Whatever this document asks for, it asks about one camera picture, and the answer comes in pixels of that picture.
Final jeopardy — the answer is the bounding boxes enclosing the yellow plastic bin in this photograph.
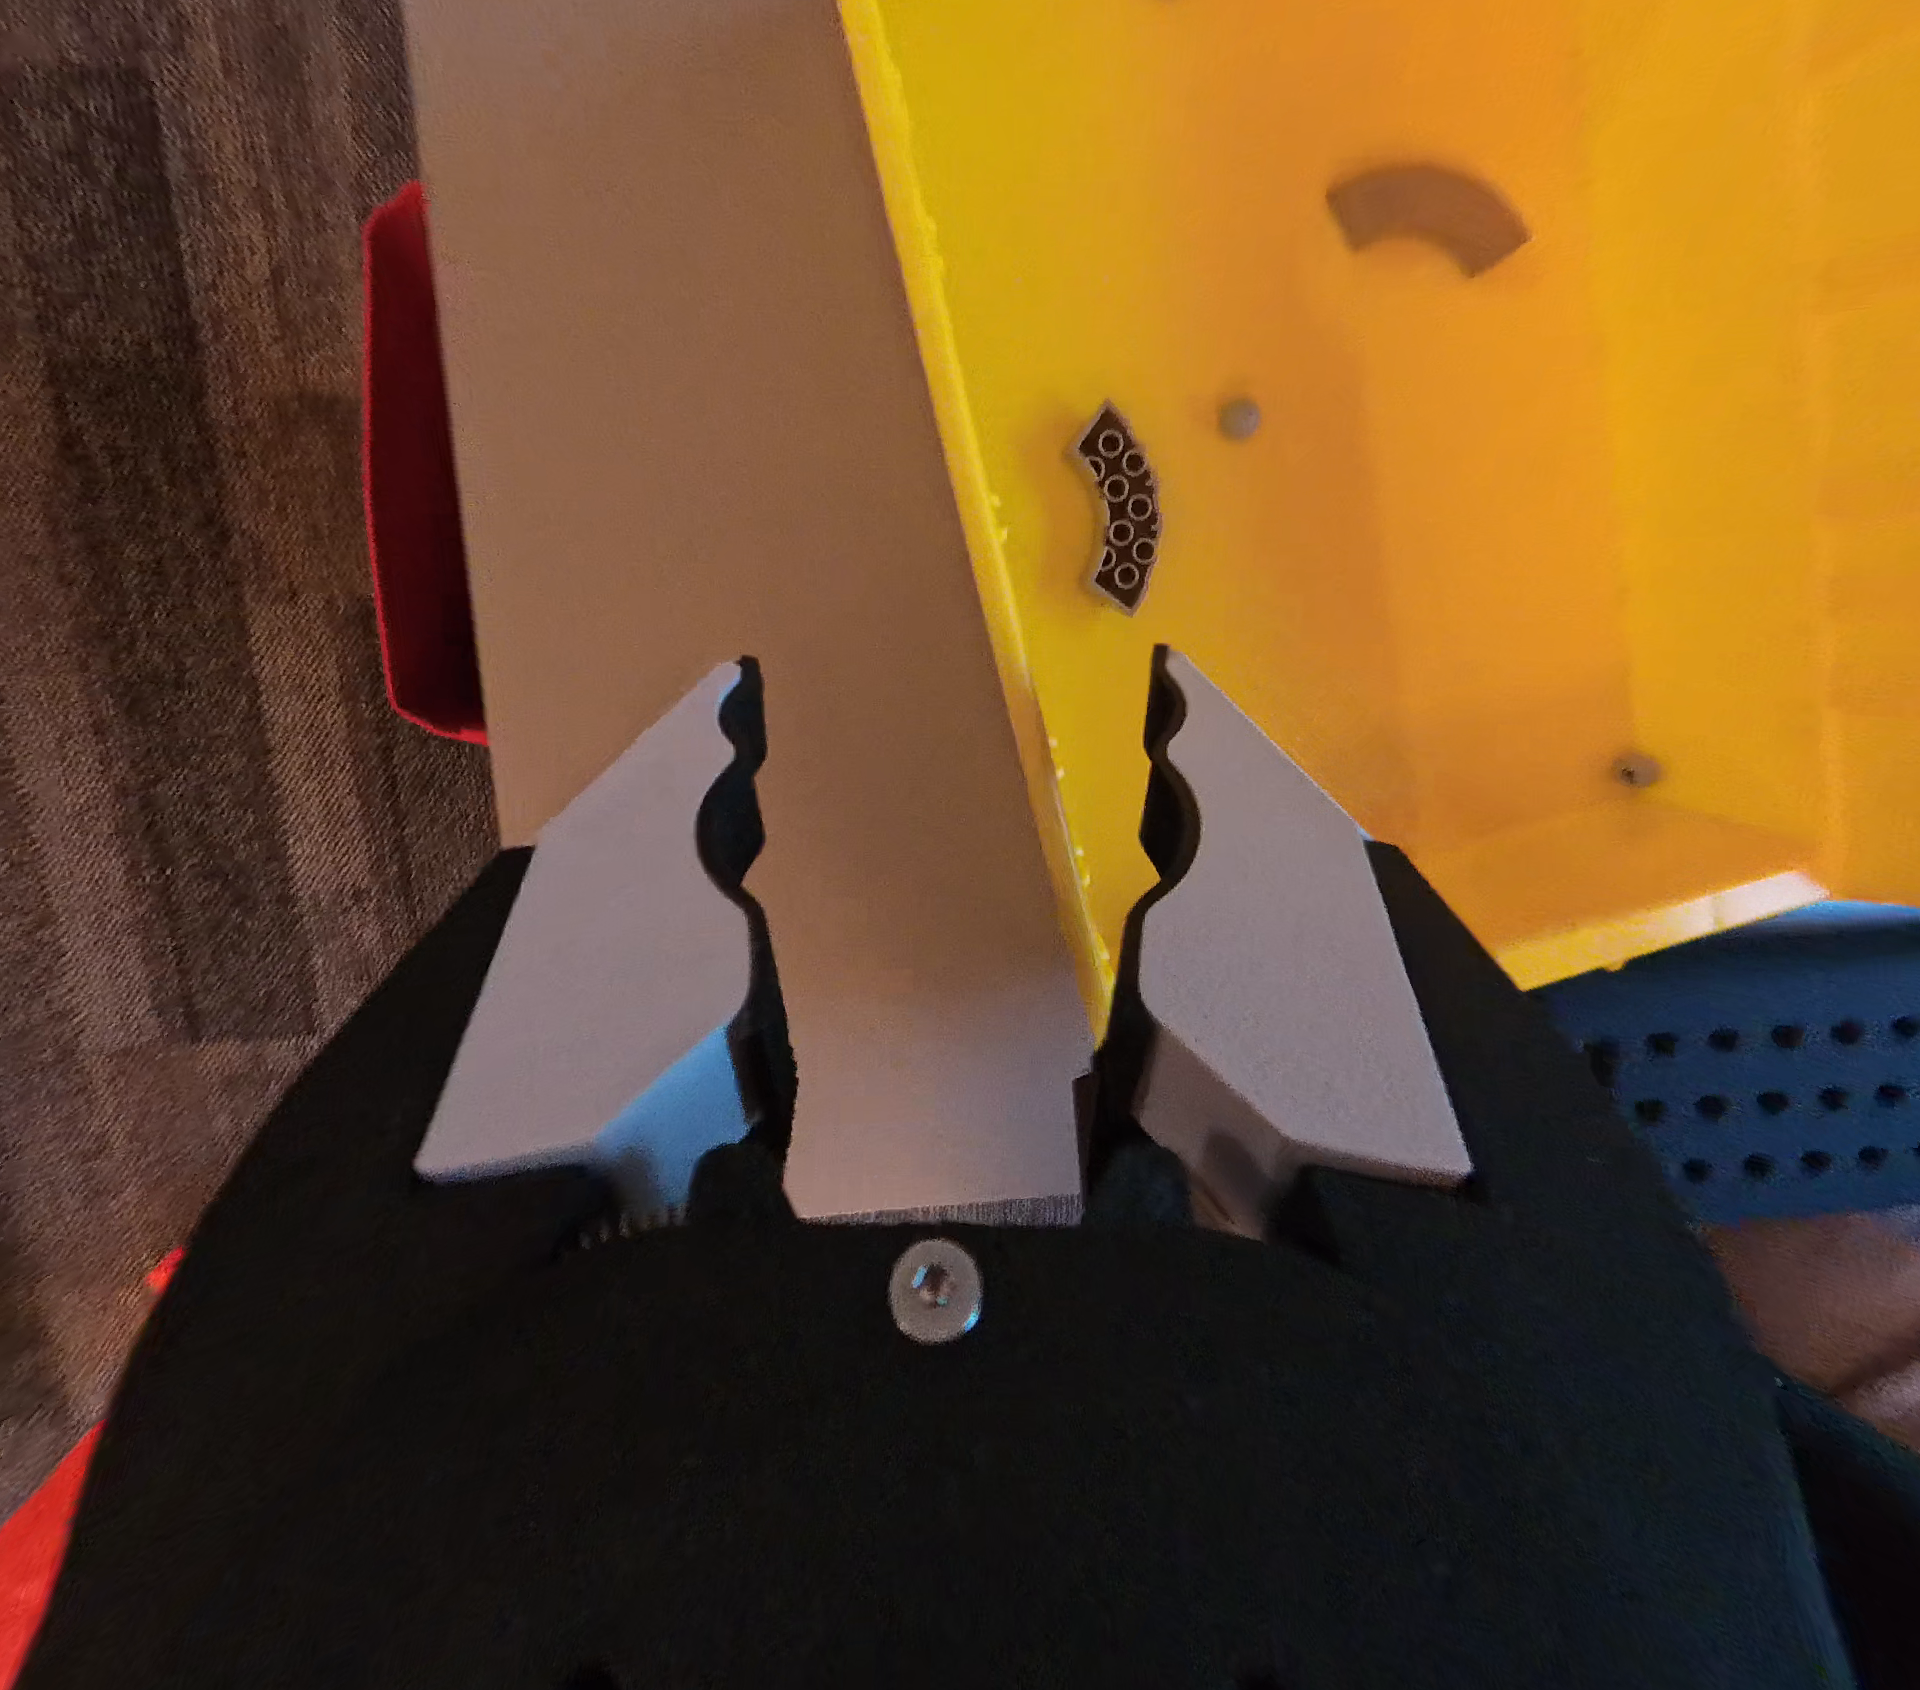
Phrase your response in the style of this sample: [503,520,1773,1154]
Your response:
[781,0,1920,993]

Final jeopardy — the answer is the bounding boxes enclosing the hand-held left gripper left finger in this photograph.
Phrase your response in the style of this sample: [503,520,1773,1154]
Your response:
[411,654,797,1219]

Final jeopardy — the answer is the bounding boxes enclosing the orange safety vest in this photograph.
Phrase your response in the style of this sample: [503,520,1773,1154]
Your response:
[0,1247,185,1565]

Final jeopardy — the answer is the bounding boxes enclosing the red container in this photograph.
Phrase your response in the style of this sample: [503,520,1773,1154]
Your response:
[359,182,491,747]

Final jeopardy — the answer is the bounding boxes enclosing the black perforated pad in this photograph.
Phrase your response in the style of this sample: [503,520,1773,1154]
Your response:
[1531,904,1920,1229]

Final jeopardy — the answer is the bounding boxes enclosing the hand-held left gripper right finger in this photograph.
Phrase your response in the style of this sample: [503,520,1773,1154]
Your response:
[1095,644,1474,1235]

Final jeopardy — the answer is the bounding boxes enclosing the grey desk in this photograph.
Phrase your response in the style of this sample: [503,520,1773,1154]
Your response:
[372,0,1098,1229]

